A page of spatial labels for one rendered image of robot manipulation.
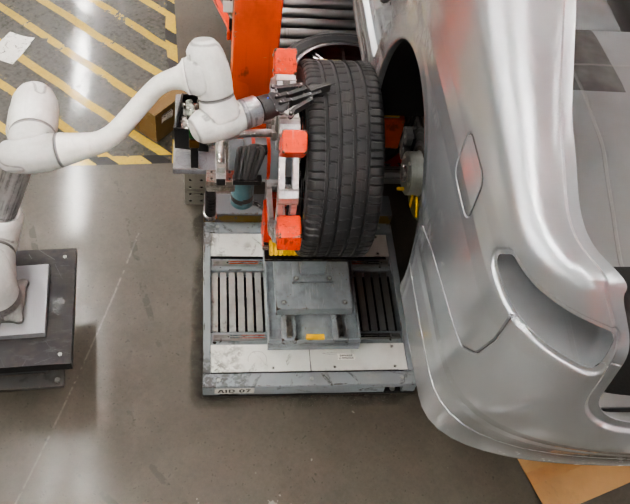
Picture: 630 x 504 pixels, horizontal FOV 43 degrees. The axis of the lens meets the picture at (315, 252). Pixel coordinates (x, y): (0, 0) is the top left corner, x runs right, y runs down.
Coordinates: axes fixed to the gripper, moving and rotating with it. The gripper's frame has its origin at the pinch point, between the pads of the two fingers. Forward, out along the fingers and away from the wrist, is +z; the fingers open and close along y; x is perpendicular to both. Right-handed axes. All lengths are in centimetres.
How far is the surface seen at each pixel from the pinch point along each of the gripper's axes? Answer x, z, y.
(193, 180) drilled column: -107, -17, -58
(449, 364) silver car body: -6, -11, 91
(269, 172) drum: -33.2, -14.4, 0.1
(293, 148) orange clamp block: -4.5, -15.7, 13.9
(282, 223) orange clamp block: -28.6, -21.6, 22.4
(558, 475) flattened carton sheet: -112, 53, 120
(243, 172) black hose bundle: -18.2, -27.8, 6.7
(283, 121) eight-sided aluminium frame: -6.8, -12.6, 1.9
